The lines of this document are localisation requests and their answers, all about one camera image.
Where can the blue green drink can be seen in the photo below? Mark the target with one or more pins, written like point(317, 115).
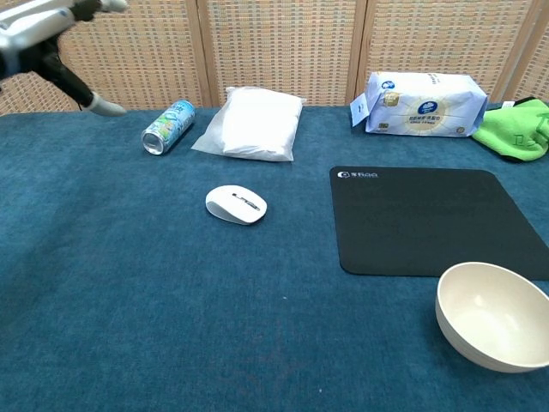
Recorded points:
point(168, 128)

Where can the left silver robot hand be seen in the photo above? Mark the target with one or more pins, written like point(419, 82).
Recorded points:
point(30, 32)

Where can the woven rattan folding screen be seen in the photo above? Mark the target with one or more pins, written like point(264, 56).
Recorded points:
point(279, 47)

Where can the cream plastic bowl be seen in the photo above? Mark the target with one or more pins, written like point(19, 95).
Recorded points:
point(493, 317)

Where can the black mouse pad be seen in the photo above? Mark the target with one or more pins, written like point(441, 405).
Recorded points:
point(420, 219)

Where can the white blue tissue pack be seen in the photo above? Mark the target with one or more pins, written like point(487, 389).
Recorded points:
point(424, 107)

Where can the teal carpet table cover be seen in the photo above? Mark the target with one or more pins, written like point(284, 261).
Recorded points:
point(180, 309)

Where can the green microfiber cloth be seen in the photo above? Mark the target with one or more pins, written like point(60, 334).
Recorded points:
point(512, 133)

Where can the white powder plastic bag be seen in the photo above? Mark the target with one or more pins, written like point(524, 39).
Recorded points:
point(255, 126)

